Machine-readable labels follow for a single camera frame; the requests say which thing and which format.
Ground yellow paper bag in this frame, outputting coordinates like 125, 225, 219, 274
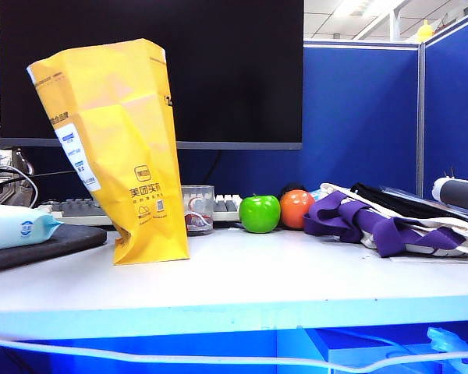
26, 37, 191, 266

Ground translucent plastic bag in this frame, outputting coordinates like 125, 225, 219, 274
427, 326, 468, 355

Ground green apple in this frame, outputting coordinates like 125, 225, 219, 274
239, 193, 282, 234

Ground clear drinking glass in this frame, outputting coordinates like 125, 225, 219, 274
181, 185, 216, 237

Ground black computer mouse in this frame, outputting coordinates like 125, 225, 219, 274
279, 181, 308, 198

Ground orange fruit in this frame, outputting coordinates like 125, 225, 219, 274
279, 189, 316, 230

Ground black computer monitor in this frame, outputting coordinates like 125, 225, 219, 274
0, 0, 304, 151

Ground white and grey keyboard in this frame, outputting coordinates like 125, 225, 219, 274
37, 193, 243, 227

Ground black fabric pouch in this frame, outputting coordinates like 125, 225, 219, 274
350, 182, 468, 223

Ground clear plastic zip pouch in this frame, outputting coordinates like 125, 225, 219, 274
378, 185, 468, 219

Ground black desk mat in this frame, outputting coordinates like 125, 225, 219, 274
0, 224, 108, 274

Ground blue wet wipes pack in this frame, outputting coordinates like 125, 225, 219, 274
0, 204, 63, 252

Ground white grey RC transmitter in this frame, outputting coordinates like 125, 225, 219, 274
431, 166, 468, 214

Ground yellow plastic toy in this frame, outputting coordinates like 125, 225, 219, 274
417, 19, 434, 40

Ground black monitor cable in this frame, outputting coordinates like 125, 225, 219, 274
206, 150, 222, 187

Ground white tote bag purple handles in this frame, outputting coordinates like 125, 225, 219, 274
303, 182, 468, 259

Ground thin white cable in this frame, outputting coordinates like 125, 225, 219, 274
0, 165, 40, 207

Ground grey partition post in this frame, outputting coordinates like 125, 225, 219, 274
416, 41, 428, 196

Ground thick white cable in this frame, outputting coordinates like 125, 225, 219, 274
0, 337, 468, 371

